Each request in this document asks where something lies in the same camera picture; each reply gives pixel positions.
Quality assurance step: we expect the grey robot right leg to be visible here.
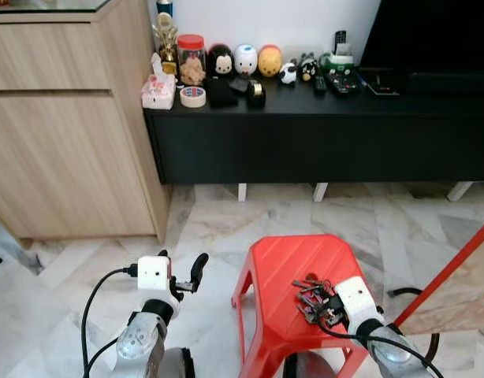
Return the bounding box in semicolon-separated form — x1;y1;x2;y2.
281;350;339;378

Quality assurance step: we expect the red plastic stool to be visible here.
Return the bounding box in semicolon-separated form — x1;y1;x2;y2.
232;234;369;378

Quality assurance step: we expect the black metal table leg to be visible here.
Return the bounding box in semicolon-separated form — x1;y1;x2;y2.
388;287;441;365

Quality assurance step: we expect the marble pattern folding table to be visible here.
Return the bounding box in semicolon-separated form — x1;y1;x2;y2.
392;217;484;335

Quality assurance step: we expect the light wooden cabinet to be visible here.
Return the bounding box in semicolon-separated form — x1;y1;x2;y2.
0;0;170;243

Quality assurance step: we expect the black TV console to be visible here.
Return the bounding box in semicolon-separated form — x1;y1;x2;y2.
143;67;484;202

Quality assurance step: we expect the white tape roll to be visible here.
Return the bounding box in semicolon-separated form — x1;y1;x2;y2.
180;86;207;108

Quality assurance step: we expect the pink tissue box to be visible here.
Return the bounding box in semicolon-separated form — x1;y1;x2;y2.
141;54;177;109

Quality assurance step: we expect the black pouch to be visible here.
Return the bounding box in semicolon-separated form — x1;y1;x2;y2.
204;76;239;109

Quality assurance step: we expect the black tape dispenser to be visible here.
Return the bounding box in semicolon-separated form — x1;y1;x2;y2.
245;80;267;109

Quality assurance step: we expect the clear jar red lid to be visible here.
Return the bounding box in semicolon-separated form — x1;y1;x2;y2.
177;34;207;86

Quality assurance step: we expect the black round mouse toy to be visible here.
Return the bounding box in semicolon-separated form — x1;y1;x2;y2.
207;43;235;77

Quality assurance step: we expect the gold trophy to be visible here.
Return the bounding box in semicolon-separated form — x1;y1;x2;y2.
153;12;180;76

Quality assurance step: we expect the white round toy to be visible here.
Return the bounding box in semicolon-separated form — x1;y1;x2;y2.
233;43;259;76

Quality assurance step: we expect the small panda figure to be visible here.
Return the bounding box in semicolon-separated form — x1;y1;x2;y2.
279;61;298;85

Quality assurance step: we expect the flat black box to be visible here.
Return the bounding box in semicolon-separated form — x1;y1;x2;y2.
367;69;400;97

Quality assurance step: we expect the yellow round bear toy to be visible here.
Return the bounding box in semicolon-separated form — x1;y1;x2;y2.
257;45;284;78

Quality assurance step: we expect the small black white figure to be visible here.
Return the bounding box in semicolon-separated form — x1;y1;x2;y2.
299;54;319;82

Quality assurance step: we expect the green and white holder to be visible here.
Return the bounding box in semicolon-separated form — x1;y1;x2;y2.
318;30;357;76

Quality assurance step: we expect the black television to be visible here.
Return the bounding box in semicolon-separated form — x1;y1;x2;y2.
359;0;484;76

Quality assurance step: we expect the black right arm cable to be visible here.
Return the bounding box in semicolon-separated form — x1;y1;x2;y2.
321;319;445;378

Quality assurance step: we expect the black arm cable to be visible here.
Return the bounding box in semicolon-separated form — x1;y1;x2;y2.
80;266;140;378
321;319;445;378

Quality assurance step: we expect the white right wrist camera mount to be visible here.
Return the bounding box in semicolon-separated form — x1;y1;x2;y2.
335;276;383;332

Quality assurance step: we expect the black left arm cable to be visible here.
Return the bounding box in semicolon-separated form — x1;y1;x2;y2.
80;266;140;378

